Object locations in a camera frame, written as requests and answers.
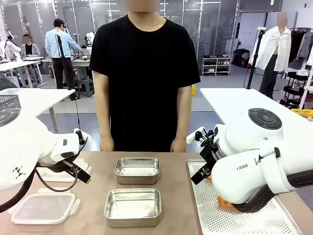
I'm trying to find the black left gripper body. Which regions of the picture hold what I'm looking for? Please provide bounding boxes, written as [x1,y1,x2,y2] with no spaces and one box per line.
[62,160,81,175]

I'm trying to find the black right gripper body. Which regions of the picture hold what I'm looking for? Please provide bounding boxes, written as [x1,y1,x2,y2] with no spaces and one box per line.
[200,143,219,170]

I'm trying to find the large clear plastic container lid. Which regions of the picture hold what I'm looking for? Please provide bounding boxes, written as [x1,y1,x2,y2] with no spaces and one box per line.
[11,188,81,225]

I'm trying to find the person's right forearm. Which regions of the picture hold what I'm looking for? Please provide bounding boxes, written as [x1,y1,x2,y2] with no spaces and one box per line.
[92,71,115,140]

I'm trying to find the person's left forearm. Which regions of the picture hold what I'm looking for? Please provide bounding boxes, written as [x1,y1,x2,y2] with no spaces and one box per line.
[172,85,193,142]

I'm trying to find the small clear plastic container lid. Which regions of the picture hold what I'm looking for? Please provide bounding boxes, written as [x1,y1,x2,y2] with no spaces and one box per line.
[36,158,93,183]

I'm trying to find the small steel rectangular container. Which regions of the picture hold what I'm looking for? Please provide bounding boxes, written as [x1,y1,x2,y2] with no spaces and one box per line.
[114,157,160,185]

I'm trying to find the large steel rectangular container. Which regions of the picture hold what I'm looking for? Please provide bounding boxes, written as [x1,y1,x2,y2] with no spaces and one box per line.
[104,188,162,228]

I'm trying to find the person's left hand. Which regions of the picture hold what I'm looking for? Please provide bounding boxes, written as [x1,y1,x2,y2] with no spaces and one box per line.
[170,138,188,153]

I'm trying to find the person's right hand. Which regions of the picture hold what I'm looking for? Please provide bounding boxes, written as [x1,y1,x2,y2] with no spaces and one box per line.
[99,136,116,152]

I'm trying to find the perforated metal baking tray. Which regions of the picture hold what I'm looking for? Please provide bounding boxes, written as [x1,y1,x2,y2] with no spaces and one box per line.
[187,159,304,235]

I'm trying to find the white table with rounded corner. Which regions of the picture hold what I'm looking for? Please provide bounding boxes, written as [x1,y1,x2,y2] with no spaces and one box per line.
[200,87,313,138]

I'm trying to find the white side table with leg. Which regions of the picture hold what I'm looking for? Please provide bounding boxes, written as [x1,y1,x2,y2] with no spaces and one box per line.
[0,88,76,135]

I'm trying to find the grey step stool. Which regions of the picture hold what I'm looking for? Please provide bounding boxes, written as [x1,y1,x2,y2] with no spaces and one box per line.
[74,78,95,98]

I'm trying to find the grey perforated basket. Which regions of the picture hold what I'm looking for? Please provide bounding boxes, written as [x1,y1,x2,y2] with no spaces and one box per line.
[0,94,22,115]

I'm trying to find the white shoe rack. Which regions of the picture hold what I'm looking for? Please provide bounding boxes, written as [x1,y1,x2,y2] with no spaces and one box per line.
[201,56,232,76]

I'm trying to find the black tripod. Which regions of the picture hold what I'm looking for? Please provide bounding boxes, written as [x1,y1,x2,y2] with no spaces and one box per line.
[54,34,82,100]

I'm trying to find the person in black T-shirt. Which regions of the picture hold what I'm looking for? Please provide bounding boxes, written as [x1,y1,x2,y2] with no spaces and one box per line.
[88,0,201,153]

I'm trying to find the black bags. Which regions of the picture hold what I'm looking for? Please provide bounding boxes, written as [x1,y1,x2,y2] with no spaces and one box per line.
[232,48,250,69]

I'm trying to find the yellow box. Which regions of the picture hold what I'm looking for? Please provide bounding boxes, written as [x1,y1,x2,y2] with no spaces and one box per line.
[290,108,313,121]

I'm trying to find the dark chair back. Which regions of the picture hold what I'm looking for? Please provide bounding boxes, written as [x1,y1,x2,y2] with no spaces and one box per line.
[0,76,17,91]

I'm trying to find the black utility cart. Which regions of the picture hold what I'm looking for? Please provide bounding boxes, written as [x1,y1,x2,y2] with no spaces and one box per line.
[279,70,313,110]

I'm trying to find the white background desk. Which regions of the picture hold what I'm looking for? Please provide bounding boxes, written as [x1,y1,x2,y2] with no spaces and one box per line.
[0,59,48,88]

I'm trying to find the man in light blue shirt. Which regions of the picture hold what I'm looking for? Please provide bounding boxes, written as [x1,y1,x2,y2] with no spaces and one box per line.
[45,18,83,90]

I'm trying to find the seated person in grey jacket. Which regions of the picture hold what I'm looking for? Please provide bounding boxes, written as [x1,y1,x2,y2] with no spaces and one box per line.
[20,34,41,59]

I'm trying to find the white background robot with red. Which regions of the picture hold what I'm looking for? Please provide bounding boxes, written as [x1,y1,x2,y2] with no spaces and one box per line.
[0,30,22,60]

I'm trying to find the clothes rack with dark garments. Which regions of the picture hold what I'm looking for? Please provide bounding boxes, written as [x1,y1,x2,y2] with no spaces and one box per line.
[288,27,313,65]

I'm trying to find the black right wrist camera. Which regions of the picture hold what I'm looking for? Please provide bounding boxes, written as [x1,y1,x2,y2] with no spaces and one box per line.
[199,129,219,148]

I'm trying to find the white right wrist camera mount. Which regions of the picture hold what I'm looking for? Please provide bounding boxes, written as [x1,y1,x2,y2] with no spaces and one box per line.
[186,126,208,145]

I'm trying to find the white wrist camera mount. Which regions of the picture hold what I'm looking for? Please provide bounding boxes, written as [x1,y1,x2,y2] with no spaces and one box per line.
[73,127,92,145]
[186,126,208,145]

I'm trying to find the thin black left gripper cable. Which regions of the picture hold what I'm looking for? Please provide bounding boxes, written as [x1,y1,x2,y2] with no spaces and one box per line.
[34,137,89,193]

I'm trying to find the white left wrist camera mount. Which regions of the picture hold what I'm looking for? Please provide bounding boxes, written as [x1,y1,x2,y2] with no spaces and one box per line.
[73,127,92,145]

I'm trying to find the thin black hanging cable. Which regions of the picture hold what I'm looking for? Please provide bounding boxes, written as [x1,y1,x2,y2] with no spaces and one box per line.
[74,97,81,129]

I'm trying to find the black left arm cable bundle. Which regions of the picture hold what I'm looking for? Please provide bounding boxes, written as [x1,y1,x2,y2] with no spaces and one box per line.
[0,168,37,214]

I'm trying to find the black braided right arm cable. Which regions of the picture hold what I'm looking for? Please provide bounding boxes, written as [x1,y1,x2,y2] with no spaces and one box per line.
[232,168,313,214]

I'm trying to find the black camera stand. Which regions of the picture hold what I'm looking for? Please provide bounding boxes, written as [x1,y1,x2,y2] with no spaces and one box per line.
[246,27,267,90]

